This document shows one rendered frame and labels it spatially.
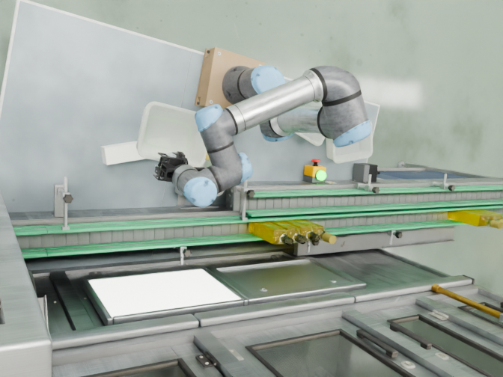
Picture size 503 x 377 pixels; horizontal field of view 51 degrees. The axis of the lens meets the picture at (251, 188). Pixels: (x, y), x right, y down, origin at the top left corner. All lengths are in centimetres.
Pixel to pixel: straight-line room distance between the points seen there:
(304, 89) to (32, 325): 102
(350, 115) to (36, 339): 112
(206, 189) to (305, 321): 55
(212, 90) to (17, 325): 148
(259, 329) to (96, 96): 98
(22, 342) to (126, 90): 148
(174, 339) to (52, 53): 104
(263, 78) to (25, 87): 79
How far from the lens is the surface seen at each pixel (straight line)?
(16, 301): 68
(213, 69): 198
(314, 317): 166
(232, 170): 136
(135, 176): 200
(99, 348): 141
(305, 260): 210
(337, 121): 151
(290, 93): 142
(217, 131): 134
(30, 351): 58
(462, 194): 285
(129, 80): 197
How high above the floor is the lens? 265
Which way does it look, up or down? 60 degrees down
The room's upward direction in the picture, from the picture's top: 109 degrees clockwise
